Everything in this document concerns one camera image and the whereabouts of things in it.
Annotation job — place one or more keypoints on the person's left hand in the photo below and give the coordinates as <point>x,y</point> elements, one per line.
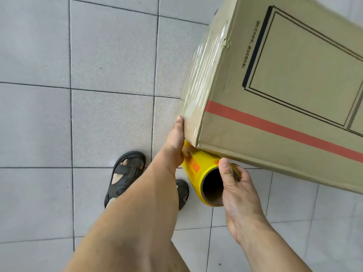
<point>173,144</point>

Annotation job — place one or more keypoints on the person's right hand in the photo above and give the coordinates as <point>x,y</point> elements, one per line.
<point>241,201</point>

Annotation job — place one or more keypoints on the person's right thumb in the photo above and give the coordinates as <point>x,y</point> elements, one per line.
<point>226,172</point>

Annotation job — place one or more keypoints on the person's left thumb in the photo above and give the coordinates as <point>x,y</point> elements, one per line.
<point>179,128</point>

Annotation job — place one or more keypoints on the yellow stretch film roll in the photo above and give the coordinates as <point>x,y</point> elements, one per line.
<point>204,178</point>

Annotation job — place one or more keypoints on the large brown cardboard box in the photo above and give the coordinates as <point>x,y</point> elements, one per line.
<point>272,90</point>

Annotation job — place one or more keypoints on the person's left forearm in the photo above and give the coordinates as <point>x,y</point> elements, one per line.
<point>127,220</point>

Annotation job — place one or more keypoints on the person's right forearm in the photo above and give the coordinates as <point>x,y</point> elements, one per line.
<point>272,249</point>

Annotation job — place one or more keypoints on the black right sandal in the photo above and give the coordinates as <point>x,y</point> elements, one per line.
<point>182,194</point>

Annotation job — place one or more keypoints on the black sandal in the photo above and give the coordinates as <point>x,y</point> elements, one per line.
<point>182,194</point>
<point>122,178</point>

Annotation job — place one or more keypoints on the person's right foot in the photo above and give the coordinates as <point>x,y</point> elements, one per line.
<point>179,192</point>

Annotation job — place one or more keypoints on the person's foot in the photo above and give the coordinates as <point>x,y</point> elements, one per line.
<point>179,192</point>
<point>122,172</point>

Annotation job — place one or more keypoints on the person's left foot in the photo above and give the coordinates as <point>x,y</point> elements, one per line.
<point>122,172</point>

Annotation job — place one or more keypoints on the black left sandal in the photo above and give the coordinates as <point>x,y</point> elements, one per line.
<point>122,178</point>

